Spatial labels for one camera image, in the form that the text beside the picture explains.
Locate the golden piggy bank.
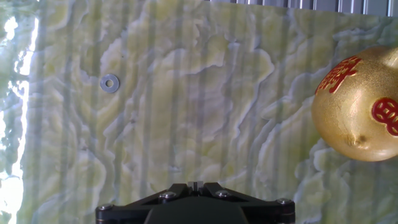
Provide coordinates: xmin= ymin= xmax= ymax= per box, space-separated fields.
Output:
xmin=310 ymin=45 xmax=398 ymax=162

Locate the green marble pattern mat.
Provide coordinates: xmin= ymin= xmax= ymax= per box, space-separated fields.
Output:
xmin=0 ymin=0 xmax=398 ymax=224

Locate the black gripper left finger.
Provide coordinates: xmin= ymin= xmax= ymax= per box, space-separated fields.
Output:
xmin=95 ymin=181 xmax=197 ymax=224

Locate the grey metal washer coin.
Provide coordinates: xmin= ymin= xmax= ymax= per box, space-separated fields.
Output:
xmin=99 ymin=73 xmax=121 ymax=94

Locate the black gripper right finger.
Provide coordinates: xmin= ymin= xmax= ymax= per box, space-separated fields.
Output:
xmin=195 ymin=181 xmax=296 ymax=224

